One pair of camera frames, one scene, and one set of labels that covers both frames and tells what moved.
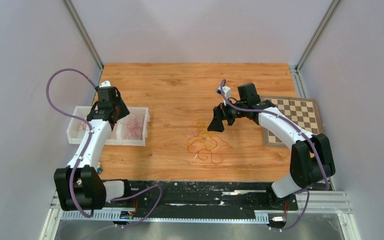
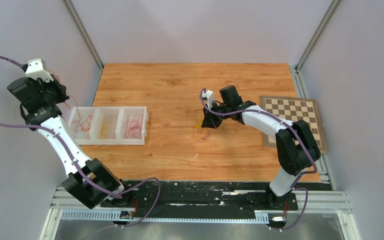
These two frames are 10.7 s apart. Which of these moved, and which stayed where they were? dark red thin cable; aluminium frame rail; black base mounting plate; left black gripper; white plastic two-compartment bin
Moved: left black gripper
Stayed: black base mounting plate; dark red thin cable; aluminium frame rail; white plastic two-compartment bin
